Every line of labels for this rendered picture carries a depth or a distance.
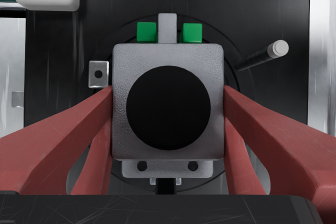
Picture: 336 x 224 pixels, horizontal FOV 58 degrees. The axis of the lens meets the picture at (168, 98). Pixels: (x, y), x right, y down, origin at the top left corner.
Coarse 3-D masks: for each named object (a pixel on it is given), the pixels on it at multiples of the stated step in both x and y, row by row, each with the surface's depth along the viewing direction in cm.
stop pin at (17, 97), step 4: (12, 92) 26; (16, 92) 26; (20, 92) 26; (12, 96) 26; (16, 96) 26; (20, 96) 26; (12, 100) 26; (16, 100) 26; (20, 100) 26; (12, 104) 26; (16, 104) 26; (20, 104) 26
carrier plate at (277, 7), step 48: (96, 0) 25; (144, 0) 25; (192, 0) 25; (240, 0) 26; (288, 0) 26; (48, 48) 25; (240, 48) 25; (288, 48) 26; (48, 96) 25; (288, 96) 26; (144, 192) 25; (192, 192) 25
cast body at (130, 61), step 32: (160, 32) 16; (128, 64) 12; (160, 64) 12; (192, 64) 12; (128, 96) 11; (160, 96) 11; (192, 96) 11; (128, 128) 11; (160, 128) 10; (192, 128) 10; (128, 160) 14; (160, 160) 14; (192, 160) 15
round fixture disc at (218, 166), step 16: (144, 16) 24; (112, 32) 23; (128, 32) 23; (208, 32) 23; (96, 48) 23; (112, 48) 23; (224, 48) 23; (224, 64) 24; (80, 80) 23; (224, 80) 23; (240, 80) 23; (80, 96) 23; (112, 160) 23
